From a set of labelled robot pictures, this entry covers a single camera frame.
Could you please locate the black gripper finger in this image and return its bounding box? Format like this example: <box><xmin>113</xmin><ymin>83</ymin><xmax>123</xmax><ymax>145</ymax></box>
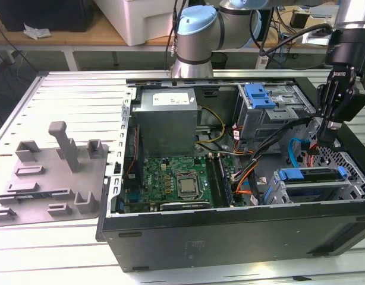
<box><xmin>316</xmin><ymin>84</ymin><xmax>329</xmax><ymax>146</ymax></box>
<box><xmin>325</xmin><ymin>85</ymin><xmax>358</xmax><ymax>147</ymax></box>

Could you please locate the orange power wire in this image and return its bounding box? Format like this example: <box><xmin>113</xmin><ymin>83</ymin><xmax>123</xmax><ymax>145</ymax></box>
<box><xmin>301</xmin><ymin>142</ymin><xmax>320</xmax><ymax>170</ymax></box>

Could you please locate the blue data wire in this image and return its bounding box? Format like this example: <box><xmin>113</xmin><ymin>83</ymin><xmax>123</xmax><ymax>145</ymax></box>
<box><xmin>288</xmin><ymin>137</ymin><xmax>308</xmax><ymax>173</ymax></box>

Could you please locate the hard disk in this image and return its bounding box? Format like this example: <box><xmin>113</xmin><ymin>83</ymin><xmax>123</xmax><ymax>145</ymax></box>
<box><xmin>261</xmin><ymin>165</ymin><xmax>349</xmax><ymax>204</ymax></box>

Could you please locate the silver disk bay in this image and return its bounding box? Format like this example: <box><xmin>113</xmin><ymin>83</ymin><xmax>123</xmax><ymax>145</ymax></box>
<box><xmin>261</xmin><ymin>165</ymin><xmax>364</xmax><ymax>205</ymax></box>

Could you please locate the wooden desk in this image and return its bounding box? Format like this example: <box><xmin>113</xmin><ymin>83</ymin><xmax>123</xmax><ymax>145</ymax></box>
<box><xmin>0</xmin><ymin>14</ymin><xmax>177</xmax><ymax>47</ymax></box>
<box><xmin>259</xmin><ymin>5</ymin><xmax>365</xmax><ymax>51</ymax></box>

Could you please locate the flat grey box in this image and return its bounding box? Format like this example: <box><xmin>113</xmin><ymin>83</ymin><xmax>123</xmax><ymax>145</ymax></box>
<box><xmin>309</xmin><ymin>5</ymin><xmax>341</xmax><ymax>18</ymax></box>

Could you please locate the small black cube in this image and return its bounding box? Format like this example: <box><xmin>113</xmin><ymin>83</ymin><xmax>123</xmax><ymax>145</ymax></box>
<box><xmin>290</xmin><ymin>10</ymin><xmax>309</xmax><ymax>29</ymax></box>

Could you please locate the blue plastic drive latch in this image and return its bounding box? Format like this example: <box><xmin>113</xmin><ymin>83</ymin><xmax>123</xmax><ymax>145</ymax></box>
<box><xmin>244</xmin><ymin>84</ymin><xmax>275</xmax><ymax>110</ymax></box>

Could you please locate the silver drive cage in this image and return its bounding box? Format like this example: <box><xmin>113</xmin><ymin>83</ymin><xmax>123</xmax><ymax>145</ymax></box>
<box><xmin>234</xmin><ymin>83</ymin><xmax>317</xmax><ymax>143</ymax></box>

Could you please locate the black waste bin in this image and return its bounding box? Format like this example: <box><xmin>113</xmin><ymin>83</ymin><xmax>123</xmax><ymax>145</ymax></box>
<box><xmin>211</xmin><ymin>52</ymin><xmax>228</xmax><ymax>71</ymax></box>

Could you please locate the RAM stick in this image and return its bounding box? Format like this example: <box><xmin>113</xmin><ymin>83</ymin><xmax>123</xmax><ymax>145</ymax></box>
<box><xmin>216</xmin><ymin>154</ymin><xmax>234</xmax><ymax>207</ymax></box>

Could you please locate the black RAM slot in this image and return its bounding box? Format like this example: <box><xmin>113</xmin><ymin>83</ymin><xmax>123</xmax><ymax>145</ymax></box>
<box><xmin>206</xmin><ymin>156</ymin><xmax>222</xmax><ymax>208</ymax></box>

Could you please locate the black open PC case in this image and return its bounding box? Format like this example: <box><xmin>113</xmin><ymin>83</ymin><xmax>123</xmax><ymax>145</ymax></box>
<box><xmin>95</xmin><ymin>76</ymin><xmax>365</xmax><ymax>273</ymax></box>

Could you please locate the silver CPU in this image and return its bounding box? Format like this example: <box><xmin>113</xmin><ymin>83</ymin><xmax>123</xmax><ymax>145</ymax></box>
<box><xmin>180</xmin><ymin>179</ymin><xmax>198</xmax><ymax>195</ymax></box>

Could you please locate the grey power supply unit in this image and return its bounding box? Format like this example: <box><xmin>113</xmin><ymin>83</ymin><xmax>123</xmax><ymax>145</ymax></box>
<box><xmin>131</xmin><ymin>88</ymin><xmax>199</xmax><ymax>157</ymax></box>

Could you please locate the CPU socket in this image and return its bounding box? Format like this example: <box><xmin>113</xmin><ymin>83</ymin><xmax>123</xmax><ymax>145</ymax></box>
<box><xmin>175</xmin><ymin>172</ymin><xmax>203</xmax><ymax>200</ymax></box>

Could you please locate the black graphics card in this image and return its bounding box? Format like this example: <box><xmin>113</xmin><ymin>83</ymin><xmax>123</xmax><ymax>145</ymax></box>
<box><xmin>158</xmin><ymin>201</ymin><xmax>210</xmax><ymax>212</ymax></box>

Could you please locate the green motherboard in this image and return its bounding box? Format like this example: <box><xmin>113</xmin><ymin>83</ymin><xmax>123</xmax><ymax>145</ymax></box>
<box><xmin>124</xmin><ymin>154</ymin><xmax>240</xmax><ymax>211</ymax></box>

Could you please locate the large white plastic bin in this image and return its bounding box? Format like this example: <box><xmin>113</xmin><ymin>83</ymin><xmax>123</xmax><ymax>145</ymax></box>
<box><xmin>95</xmin><ymin>0</ymin><xmax>186</xmax><ymax>47</ymax></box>

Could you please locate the grey parts rack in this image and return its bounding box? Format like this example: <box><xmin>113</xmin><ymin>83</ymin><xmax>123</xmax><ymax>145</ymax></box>
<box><xmin>0</xmin><ymin>120</ymin><xmax>111</xmax><ymax>228</ymax></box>

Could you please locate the black computer box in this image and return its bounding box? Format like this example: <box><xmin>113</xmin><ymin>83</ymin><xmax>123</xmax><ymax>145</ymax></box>
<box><xmin>0</xmin><ymin>0</ymin><xmax>96</xmax><ymax>33</ymax></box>

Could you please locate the white crumpled tissue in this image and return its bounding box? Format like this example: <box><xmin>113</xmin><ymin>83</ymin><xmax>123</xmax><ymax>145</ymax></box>
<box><xmin>23</xmin><ymin>23</ymin><xmax>52</xmax><ymax>40</ymax></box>

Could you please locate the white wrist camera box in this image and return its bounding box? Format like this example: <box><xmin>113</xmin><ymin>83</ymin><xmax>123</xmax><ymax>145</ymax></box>
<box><xmin>301</xmin><ymin>27</ymin><xmax>332</xmax><ymax>46</ymax></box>

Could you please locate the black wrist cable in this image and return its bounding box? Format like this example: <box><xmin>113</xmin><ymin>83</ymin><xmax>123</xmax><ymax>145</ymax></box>
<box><xmin>257</xmin><ymin>23</ymin><xmax>333</xmax><ymax>57</ymax></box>

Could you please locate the black cable bundle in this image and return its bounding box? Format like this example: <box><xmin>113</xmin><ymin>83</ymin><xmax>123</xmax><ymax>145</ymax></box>
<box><xmin>231</xmin><ymin>117</ymin><xmax>320</xmax><ymax>182</ymax></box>

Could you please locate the yellow black power cable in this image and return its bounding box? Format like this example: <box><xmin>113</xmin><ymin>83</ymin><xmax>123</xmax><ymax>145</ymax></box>
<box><xmin>197</xmin><ymin>106</ymin><xmax>225</xmax><ymax>145</ymax></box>

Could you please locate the orange data wire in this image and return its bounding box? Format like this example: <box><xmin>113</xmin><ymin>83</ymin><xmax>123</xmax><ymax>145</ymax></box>
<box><xmin>235</xmin><ymin>166</ymin><xmax>259</xmax><ymax>197</ymax></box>

